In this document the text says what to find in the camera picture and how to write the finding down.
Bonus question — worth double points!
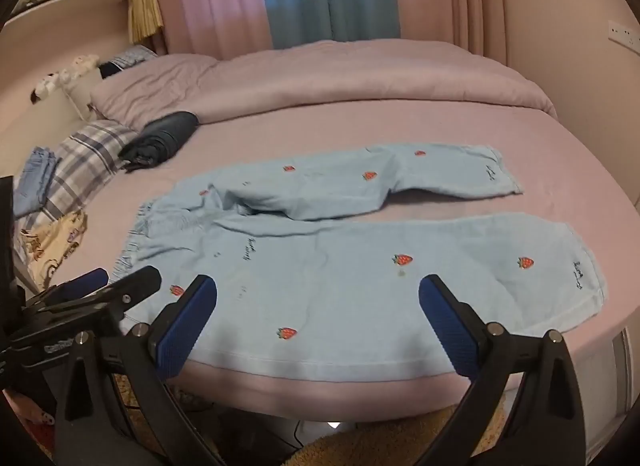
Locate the white pillow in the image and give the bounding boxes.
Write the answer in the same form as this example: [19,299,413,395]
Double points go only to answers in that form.
[62,68,104,121]

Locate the folded blue jeans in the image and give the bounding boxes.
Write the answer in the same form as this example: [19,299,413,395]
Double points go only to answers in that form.
[12,147,61,219]

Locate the dark folded garment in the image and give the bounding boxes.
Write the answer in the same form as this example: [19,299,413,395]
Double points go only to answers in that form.
[119,110,201,173]

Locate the beige cartoon print cloth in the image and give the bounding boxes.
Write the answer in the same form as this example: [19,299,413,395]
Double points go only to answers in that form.
[20,210,88,291]

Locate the yellow tassel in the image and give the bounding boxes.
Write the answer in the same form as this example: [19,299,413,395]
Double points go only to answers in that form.
[127,0,165,44]

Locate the white plush toy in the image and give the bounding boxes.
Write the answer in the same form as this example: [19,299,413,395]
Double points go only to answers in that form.
[60,53,101,82]

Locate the pink spotted cloth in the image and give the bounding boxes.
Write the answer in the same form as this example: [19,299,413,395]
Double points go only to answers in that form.
[0,390,57,428]

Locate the pink duvet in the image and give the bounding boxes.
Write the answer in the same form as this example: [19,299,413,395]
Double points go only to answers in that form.
[90,40,558,129]

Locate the light blue strawberry pants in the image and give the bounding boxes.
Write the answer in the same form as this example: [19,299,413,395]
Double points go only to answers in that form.
[114,143,608,379]

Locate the spotted plush dog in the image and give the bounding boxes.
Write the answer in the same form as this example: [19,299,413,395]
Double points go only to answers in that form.
[30,72,65,104]

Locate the pink bed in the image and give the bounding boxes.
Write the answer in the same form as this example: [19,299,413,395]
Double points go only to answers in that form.
[0,40,632,422]

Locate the dark striped cloth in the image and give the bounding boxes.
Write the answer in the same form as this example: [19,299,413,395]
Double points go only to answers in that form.
[98,44,158,79]

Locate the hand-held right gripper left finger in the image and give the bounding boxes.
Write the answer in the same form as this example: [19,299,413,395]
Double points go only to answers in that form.
[52,274,226,466]

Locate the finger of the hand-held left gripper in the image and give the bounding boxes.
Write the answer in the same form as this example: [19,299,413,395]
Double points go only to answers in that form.
[25,268,109,314]
[20,266,162,331]

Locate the brown fuzzy rug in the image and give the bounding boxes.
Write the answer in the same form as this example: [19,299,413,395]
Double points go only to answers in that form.
[287,396,507,466]

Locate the plaid pillow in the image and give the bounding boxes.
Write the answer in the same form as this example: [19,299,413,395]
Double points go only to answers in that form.
[15,120,138,231]

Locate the white wall socket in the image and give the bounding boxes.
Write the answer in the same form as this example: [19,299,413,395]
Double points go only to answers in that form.
[607,20,640,54]

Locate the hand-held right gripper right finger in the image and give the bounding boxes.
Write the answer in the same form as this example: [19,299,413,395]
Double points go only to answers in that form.
[419,274,588,466]

